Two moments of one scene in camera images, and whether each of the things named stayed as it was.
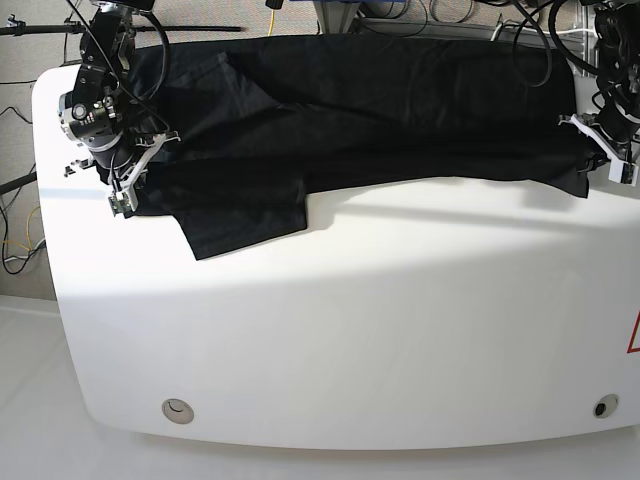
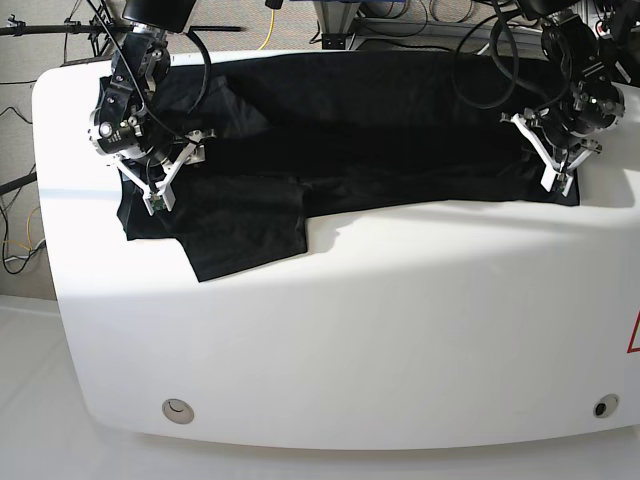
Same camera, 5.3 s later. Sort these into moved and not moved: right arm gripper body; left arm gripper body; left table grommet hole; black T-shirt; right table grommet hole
Moved: left arm gripper body; right arm gripper body; black T-shirt
Not moved: right table grommet hole; left table grommet hole
